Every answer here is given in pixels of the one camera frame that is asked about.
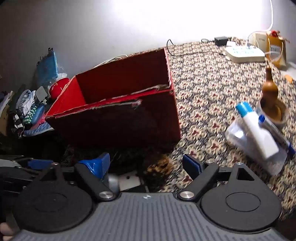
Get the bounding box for blue striped cloth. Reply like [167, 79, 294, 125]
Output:
[17, 90, 36, 116]

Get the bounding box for pine cone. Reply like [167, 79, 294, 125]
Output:
[139, 154, 174, 186]

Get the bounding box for blue checkered cloth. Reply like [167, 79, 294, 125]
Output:
[22, 122, 55, 137]

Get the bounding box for red glasses case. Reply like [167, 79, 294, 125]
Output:
[48, 78, 70, 100]

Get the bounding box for red cardboard box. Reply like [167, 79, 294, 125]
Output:
[45, 47, 182, 151]

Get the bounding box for blue glasses case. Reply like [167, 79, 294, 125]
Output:
[31, 103, 45, 124]

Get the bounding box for green striped sock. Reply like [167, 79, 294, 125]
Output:
[23, 104, 38, 124]

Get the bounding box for white bottle with blue cap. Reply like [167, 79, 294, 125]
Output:
[235, 102, 280, 160]

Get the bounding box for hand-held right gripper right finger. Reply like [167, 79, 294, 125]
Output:
[178, 153, 256, 201]

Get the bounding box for white box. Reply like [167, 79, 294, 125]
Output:
[248, 32, 270, 52]

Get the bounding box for white power strip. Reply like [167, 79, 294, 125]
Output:
[225, 45, 265, 63]

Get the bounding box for person's left hand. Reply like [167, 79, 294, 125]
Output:
[0, 222, 15, 241]

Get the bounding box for yellow gift bag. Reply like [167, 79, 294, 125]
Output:
[266, 30, 290, 70]

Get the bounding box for wooden gourd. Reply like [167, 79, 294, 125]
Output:
[262, 66, 279, 109]

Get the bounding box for small grey mirror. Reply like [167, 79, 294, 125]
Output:
[35, 86, 48, 102]

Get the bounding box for black power adapter with cord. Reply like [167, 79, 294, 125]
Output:
[166, 39, 226, 56]

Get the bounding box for white grey plastic object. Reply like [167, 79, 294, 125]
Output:
[107, 171, 141, 193]

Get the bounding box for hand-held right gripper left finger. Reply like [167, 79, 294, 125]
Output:
[35, 152, 117, 202]

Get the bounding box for clear plastic bag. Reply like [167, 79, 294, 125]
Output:
[225, 122, 288, 175]
[55, 66, 68, 80]

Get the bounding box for thin white cable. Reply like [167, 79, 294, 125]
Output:
[247, 0, 274, 47]

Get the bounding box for blue pouch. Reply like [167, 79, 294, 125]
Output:
[36, 47, 59, 87]

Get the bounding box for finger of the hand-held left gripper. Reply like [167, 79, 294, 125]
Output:
[13, 159, 54, 186]

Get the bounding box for floral patterned tablecloth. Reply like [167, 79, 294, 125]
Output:
[62, 37, 296, 220]

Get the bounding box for marker with blue cap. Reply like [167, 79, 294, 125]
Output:
[258, 114, 296, 158]

